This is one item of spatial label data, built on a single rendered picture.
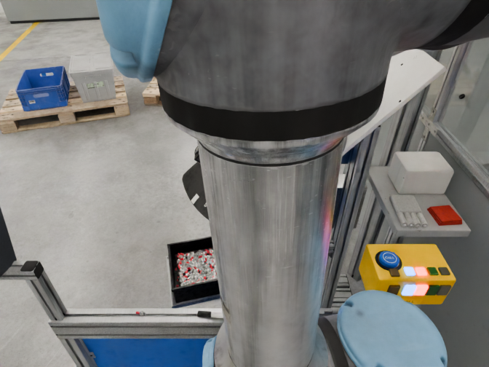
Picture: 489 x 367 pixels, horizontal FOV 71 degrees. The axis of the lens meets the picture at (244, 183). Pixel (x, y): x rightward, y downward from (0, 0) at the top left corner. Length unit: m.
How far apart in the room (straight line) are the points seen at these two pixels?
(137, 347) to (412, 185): 1.03
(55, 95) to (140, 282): 2.35
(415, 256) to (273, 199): 0.69
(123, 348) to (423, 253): 0.83
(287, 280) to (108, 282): 1.99
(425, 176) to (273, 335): 1.12
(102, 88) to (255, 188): 3.73
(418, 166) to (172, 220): 1.64
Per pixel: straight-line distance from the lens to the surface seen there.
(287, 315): 0.26
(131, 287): 2.13
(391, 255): 0.82
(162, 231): 2.37
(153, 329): 0.98
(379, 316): 0.44
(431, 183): 1.37
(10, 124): 3.99
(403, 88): 1.06
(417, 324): 0.45
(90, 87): 3.88
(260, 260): 0.21
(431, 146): 1.60
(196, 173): 1.13
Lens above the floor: 1.66
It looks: 38 degrees down
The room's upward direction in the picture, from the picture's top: straight up
